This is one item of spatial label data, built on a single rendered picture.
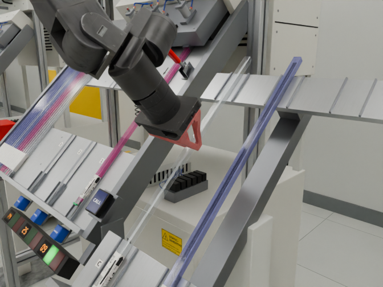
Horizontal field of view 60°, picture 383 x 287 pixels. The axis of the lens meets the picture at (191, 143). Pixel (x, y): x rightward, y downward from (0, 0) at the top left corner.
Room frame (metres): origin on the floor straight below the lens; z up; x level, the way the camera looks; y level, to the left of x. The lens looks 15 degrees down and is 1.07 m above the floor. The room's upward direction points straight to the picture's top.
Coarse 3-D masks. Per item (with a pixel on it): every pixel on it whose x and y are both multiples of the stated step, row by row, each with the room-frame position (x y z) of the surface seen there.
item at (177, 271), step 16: (288, 80) 0.56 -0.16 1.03; (272, 96) 0.55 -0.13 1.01; (272, 112) 0.53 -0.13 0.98; (256, 128) 0.51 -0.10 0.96; (240, 160) 0.47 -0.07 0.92; (224, 192) 0.44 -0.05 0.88; (208, 208) 0.43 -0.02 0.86; (208, 224) 0.42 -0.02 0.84; (192, 240) 0.40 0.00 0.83; (192, 256) 0.39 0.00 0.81; (176, 272) 0.38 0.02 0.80
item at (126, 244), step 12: (240, 72) 0.64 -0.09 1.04; (228, 84) 0.63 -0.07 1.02; (228, 96) 0.62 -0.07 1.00; (216, 108) 0.59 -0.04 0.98; (204, 120) 0.58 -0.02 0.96; (204, 132) 0.57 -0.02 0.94; (180, 156) 0.54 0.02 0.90; (180, 168) 0.53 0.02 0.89; (168, 180) 0.51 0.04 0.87; (156, 192) 0.50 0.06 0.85; (156, 204) 0.49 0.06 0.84; (144, 216) 0.47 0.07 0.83; (132, 228) 0.47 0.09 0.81; (132, 240) 0.45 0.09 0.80; (120, 252) 0.44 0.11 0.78
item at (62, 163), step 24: (48, 144) 0.95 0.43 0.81; (72, 144) 0.88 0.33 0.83; (96, 144) 0.83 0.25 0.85; (24, 168) 0.92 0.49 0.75; (48, 168) 0.86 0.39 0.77; (72, 168) 0.80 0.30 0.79; (96, 168) 0.75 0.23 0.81; (120, 168) 0.71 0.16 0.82; (48, 192) 0.78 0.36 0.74; (72, 192) 0.73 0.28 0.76; (72, 216) 0.66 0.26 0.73
